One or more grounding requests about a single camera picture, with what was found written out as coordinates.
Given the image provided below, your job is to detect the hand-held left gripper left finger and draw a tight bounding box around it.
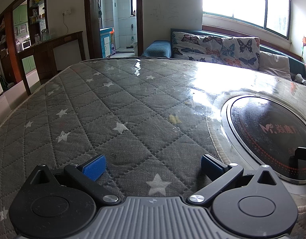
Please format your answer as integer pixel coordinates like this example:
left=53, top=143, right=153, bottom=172
left=21, top=154, right=120, bottom=207

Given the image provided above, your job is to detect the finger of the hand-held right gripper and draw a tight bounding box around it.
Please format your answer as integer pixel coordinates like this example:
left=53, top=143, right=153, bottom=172
left=295, top=146, right=306, bottom=162

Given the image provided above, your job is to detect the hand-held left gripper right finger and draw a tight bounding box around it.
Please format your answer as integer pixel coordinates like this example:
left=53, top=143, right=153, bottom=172
left=186, top=154, right=286, bottom=207

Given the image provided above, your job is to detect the round black induction cooktop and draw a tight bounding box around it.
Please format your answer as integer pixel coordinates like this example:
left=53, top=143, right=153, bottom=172
left=221, top=95, right=306, bottom=183

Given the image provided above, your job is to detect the grey quilted star table cover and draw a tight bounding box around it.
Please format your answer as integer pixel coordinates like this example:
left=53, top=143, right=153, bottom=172
left=0, top=57, right=306, bottom=239

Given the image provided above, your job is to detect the grey stuffed toy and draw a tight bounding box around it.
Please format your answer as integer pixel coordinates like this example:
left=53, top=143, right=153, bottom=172
left=294, top=73, right=306, bottom=87

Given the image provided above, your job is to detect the beige pillow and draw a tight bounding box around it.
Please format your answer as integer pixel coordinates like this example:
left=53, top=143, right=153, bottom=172
left=258, top=51, right=291, bottom=80

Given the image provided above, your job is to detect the square butterfly print cushion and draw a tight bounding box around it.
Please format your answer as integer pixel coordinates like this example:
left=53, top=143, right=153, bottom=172
left=219, top=37, right=260, bottom=71

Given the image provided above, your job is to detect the wide butterfly print cushion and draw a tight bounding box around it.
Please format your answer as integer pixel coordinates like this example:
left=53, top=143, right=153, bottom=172
left=171, top=31, right=224, bottom=63

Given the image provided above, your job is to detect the blue and white cabinet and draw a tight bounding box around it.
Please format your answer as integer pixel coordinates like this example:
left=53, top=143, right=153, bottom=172
left=100, top=27, right=115, bottom=58

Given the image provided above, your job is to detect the blue sofa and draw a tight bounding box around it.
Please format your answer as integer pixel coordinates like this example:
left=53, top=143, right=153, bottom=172
left=141, top=28, right=306, bottom=85

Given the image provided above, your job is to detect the dark wooden console desk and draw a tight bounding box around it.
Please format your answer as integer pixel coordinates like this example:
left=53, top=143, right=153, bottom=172
left=16, top=31, right=84, bottom=95

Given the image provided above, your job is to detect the dark wooden shelf unit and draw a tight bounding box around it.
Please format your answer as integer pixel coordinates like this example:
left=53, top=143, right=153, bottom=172
left=0, top=0, right=49, bottom=85

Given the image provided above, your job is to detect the dark wooden door frame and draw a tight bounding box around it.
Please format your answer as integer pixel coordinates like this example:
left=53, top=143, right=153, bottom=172
left=84, top=0, right=143, bottom=60

